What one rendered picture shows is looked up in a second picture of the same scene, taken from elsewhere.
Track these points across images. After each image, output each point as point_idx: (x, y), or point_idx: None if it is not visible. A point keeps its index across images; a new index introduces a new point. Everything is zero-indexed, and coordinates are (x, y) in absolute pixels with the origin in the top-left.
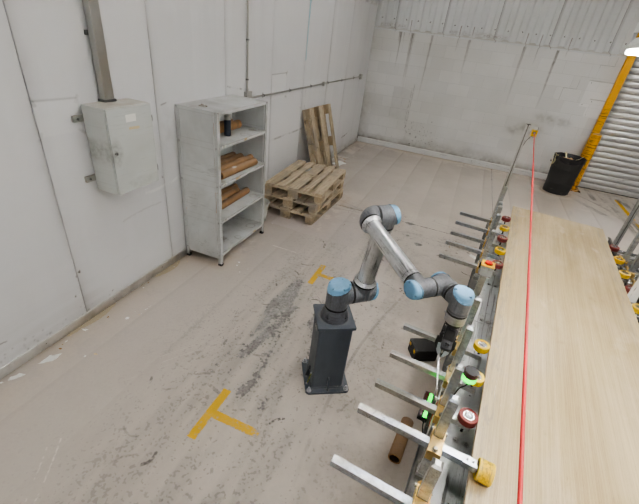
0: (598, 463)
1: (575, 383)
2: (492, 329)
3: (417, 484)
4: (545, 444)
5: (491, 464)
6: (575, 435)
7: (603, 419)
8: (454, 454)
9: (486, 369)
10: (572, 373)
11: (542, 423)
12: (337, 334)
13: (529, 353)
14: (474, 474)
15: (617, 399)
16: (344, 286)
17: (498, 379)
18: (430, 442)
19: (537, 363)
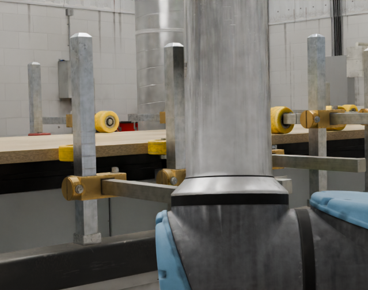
0: (117, 136)
1: None
2: None
3: None
4: (160, 136)
5: (273, 107)
6: (105, 137)
7: (37, 139)
8: None
9: (128, 144)
10: None
11: (133, 138)
12: None
13: None
14: (289, 126)
15: None
16: (352, 193)
17: (126, 142)
18: (336, 109)
19: (13, 145)
